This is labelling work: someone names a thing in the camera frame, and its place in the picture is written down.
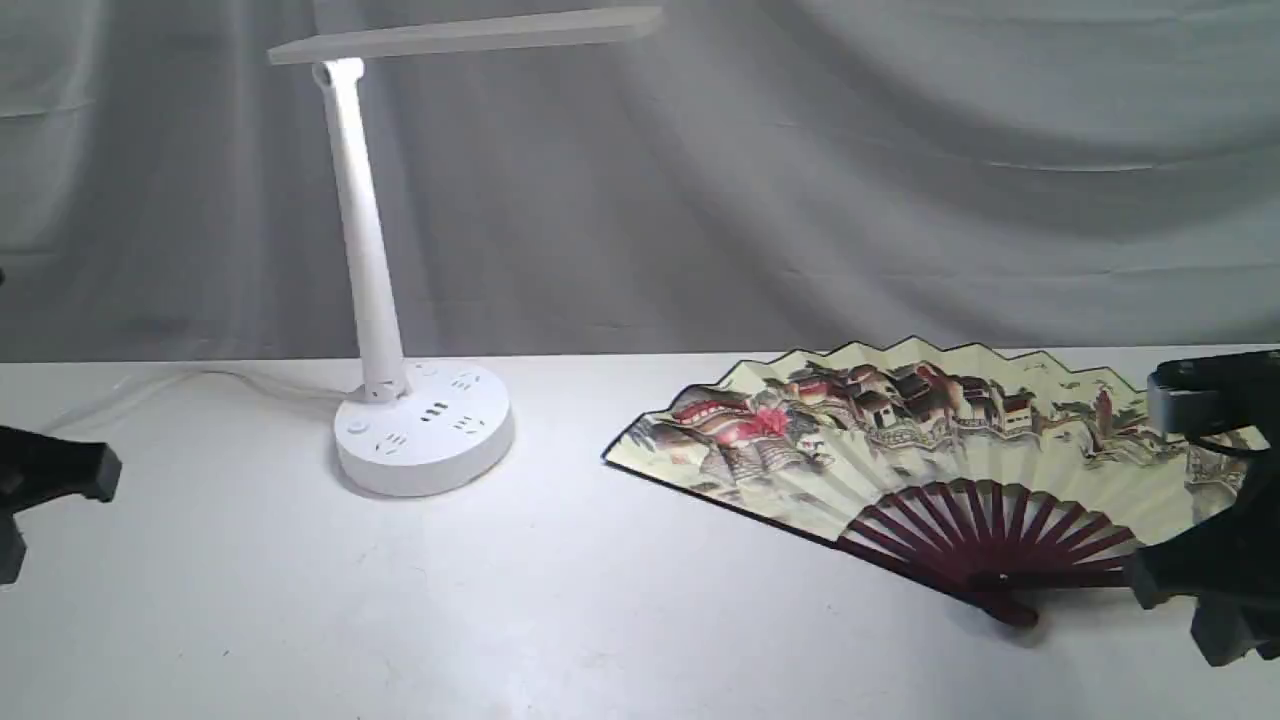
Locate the grey backdrop curtain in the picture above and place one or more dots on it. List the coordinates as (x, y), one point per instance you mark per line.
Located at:
(755, 175)

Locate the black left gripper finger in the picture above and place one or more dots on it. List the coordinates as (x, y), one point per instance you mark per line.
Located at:
(37, 469)
(12, 551)

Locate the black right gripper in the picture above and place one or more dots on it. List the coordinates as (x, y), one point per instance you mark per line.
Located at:
(1233, 567)

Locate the painted paper folding fan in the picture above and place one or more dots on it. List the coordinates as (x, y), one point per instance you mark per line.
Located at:
(979, 475)

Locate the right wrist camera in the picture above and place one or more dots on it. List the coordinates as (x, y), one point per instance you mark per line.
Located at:
(1209, 396)

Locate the white desk lamp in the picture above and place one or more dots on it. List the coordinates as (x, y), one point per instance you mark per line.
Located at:
(419, 428)

